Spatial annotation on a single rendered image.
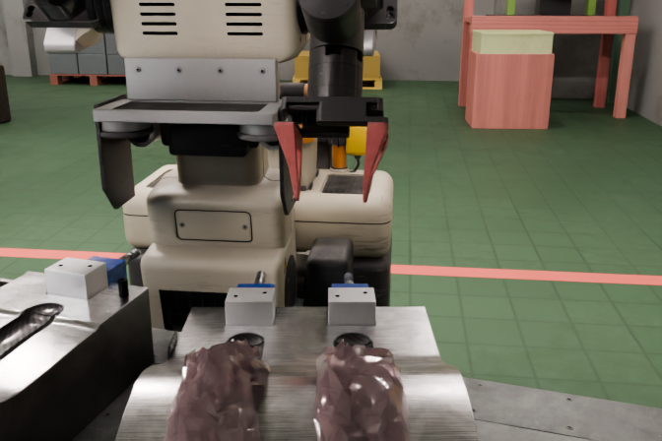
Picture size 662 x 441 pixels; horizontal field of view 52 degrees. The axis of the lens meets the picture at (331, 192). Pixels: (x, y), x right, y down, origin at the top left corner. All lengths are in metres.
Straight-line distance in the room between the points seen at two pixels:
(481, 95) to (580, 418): 5.56
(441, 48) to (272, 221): 8.53
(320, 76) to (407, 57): 8.81
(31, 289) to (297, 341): 0.29
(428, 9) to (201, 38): 8.51
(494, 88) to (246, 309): 5.58
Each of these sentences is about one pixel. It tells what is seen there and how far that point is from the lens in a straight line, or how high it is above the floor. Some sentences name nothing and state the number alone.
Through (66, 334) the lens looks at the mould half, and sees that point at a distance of 0.69.
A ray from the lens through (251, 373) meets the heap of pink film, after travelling 0.55.
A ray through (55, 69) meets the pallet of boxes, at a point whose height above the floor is 0.20.
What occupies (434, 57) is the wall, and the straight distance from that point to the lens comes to 9.50.
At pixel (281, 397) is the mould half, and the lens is 0.54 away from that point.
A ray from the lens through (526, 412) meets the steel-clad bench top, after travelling 0.71.
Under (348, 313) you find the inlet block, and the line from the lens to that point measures 0.72.
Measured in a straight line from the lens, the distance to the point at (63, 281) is 0.75.
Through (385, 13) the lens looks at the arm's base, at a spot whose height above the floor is 1.16.
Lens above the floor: 1.19
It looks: 17 degrees down
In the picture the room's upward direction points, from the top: straight up
